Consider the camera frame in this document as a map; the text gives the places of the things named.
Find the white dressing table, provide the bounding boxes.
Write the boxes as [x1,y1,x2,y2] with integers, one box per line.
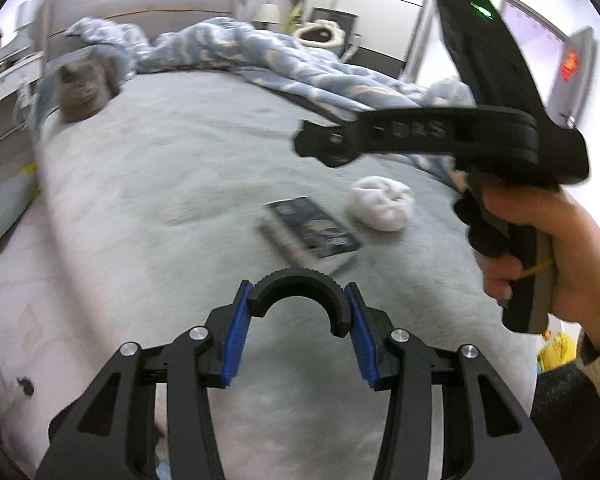
[0,35,46,203]

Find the grey padded headboard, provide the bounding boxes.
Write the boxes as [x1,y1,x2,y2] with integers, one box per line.
[42,0,234,70]

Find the dark grey clothing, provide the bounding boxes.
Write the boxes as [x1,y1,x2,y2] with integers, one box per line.
[529,364,600,480]

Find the yellow packet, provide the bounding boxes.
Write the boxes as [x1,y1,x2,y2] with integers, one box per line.
[537,332,579,374]

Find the white rolled socks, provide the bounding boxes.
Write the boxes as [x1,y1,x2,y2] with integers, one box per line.
[348,175,415,233]

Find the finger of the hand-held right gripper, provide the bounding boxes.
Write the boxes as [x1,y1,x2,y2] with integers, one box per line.
[292,119,362,169]

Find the red door decoration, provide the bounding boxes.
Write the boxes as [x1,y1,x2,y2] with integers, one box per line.
[559,49,582,84]

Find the white wardrobe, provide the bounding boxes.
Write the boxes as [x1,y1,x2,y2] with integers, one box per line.
[305,0,439,82]

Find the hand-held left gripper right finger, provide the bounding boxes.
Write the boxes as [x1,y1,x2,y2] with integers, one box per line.
[345,282,563,480]

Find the cream ring-shaped cat bed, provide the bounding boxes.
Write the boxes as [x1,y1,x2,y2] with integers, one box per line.
[293,18,349,54]

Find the bed with grey-green blanket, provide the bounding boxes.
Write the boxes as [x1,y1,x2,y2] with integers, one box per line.
[30,62,541,480]

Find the person's right hand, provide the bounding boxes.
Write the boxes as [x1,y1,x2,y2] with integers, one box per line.
[479,188,600,327]

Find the grey cat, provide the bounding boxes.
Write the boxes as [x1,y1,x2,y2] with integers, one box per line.
[57,55,124,124]

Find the blue-grey pillow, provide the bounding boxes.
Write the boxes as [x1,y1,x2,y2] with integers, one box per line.
[34,66,67,123]

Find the dark cover book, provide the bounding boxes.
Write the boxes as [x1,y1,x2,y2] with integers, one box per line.
[262,196,364,277]

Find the black half-ring piece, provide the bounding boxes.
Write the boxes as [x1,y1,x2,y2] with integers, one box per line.
[247,268,354,337]

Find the grey floor cushion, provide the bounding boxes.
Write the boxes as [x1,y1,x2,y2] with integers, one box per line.
[0,170,42,257]

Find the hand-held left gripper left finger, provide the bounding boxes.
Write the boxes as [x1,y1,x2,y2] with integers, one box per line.
[35,281,253,480]

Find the blue patterned duvet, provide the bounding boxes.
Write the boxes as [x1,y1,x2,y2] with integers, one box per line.
[64,16,477,183]

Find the open shelf with items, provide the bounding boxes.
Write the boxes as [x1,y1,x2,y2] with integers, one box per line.
[279,0,312,37]

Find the white table lamp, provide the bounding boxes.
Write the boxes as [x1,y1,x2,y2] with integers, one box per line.
[252,3,282,32]

